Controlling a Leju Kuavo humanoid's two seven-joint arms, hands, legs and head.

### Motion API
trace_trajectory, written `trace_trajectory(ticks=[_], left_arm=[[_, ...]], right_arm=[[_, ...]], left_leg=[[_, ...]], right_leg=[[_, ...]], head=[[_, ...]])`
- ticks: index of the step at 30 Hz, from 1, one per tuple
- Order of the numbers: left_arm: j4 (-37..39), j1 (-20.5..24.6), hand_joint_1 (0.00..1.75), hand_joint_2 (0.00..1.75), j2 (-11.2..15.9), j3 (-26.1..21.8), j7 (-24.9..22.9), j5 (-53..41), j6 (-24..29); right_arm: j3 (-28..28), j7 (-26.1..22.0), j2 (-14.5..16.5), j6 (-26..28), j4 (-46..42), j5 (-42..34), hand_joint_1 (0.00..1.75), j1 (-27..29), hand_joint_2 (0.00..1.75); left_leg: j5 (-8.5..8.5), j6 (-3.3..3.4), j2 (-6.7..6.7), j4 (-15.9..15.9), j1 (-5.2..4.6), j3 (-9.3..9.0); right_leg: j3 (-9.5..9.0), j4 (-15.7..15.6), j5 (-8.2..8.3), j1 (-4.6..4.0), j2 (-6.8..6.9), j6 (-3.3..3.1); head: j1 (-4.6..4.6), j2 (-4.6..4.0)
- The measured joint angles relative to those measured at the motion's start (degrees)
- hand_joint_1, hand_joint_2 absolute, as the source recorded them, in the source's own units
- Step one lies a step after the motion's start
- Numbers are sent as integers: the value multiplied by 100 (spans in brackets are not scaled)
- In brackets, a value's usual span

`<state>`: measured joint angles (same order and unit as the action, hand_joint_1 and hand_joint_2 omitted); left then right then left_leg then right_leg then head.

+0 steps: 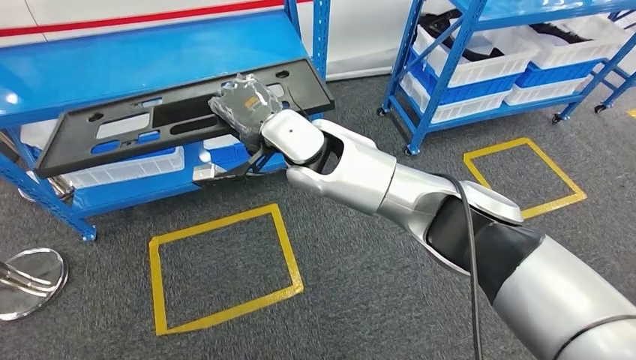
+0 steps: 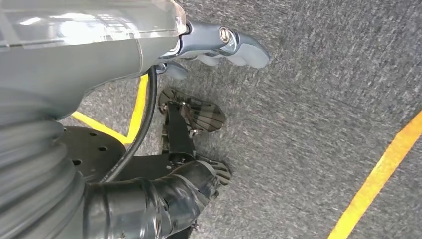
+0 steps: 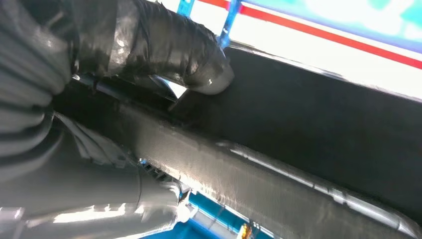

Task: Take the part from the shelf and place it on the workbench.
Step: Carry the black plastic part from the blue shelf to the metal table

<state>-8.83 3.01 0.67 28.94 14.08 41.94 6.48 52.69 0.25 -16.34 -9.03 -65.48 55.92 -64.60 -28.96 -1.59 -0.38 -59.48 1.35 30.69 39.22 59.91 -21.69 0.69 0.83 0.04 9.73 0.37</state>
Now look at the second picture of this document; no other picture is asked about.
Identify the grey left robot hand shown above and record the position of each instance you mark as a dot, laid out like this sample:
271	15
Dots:
82	49

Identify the black perforated robot plate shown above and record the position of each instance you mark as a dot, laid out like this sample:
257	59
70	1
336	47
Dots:
92	155

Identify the black robot foot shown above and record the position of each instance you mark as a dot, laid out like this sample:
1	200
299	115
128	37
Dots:
179	132

